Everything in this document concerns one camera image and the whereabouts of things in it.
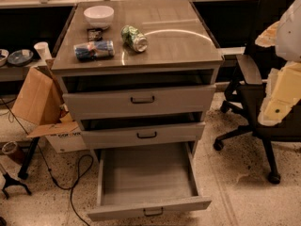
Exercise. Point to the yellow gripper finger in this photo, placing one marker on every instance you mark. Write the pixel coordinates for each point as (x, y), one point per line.
(268, 37)
(283, 91)

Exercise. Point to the green soda can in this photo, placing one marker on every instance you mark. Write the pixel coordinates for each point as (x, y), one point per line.
(134, 38)

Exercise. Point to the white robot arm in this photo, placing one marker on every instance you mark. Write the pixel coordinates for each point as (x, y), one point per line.
(288, 39)

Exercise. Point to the grey middle drawer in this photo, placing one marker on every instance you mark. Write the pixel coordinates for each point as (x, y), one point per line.
(147, 135)

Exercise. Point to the grey drawer cabinet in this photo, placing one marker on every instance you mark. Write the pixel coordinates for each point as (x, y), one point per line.
(180, 53)

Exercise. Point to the grey open bottom drawer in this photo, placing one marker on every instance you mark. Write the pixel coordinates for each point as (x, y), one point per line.
(147, 181)

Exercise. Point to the grey top drawer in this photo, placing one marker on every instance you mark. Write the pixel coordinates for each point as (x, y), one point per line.
(139, 102)

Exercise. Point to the blue soda can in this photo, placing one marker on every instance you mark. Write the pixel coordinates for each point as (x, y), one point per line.
(94, 49)

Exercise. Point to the black office chair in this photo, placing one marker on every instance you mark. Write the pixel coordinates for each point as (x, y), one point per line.
(246, 90)

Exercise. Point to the white bowl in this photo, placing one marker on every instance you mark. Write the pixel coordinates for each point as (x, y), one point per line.
(99, 16)

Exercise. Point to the small dark snack packet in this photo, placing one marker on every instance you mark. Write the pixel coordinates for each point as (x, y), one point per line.
(94, 34)

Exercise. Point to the white printed cardboard box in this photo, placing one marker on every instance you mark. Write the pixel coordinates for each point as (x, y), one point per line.
(67, 142)

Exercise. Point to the white paper cup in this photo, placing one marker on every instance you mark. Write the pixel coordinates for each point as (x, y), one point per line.
(43, 50)

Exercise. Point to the brown cardboard box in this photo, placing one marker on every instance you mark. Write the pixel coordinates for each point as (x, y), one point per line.
(39, 102)

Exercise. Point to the dark blue plate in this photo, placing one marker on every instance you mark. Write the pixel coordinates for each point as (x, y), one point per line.
(20, 58)

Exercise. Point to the grey bowl at left edge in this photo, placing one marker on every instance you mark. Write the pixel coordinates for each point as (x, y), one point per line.
(3, 57)

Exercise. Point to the black table leg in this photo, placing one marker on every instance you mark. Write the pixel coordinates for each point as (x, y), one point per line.
(28, 156)

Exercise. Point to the black tripod stand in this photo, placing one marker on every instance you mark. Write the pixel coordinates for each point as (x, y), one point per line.
(9, 181)

